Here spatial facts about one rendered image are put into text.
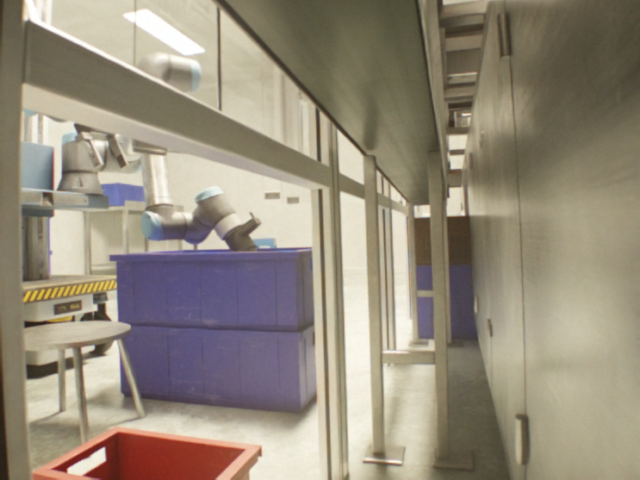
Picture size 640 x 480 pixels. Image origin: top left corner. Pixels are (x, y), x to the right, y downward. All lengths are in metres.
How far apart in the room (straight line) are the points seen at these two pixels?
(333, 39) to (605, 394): 0.38
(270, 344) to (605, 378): 1.11
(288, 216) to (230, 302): 5.25
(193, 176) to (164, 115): 6.82
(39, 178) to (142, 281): 0.87
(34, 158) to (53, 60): 1.91
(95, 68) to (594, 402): 0.35
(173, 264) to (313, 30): 1.05
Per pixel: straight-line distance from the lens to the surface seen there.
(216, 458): 0.91
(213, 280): 1.37
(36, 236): 2.24
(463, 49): 1.55
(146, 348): 1.52
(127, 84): 0.36
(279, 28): 0.48
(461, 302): 2.17
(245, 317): 1.34
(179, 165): 7.35
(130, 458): 1.01
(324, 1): 0.44
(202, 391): 1.45
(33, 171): 2.20
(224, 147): 0.48
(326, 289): 0.89
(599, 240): 0.28
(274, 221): 6.63
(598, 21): 0.27
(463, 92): 1.40
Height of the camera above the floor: 0.47
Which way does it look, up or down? 2 degrees up
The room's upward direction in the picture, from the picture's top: 2 degrees counter-clockwise
